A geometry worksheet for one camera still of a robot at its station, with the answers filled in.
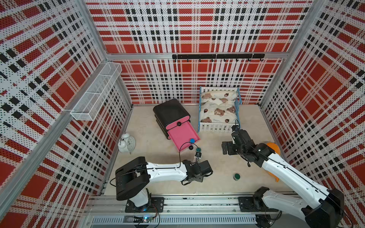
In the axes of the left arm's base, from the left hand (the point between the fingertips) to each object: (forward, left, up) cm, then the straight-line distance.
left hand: (198, 172), depth 83 cm
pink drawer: (+22, +10, +6) cm, 25 cm away
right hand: (+11, -19, +14) cm, 26 cm away
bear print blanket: (+48, -17, +6) cm, 52 cm away
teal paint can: (+16, -1, -2) cm, 16 cm away
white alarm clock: (+15, +44, +9) cm, 47 cm away
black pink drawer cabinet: (+27, +15, +15) cm, 34 cm away
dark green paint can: (-3, -22, +1) cm, 22 cm away
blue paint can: (+20, +3, +3) cm, 20 cm away
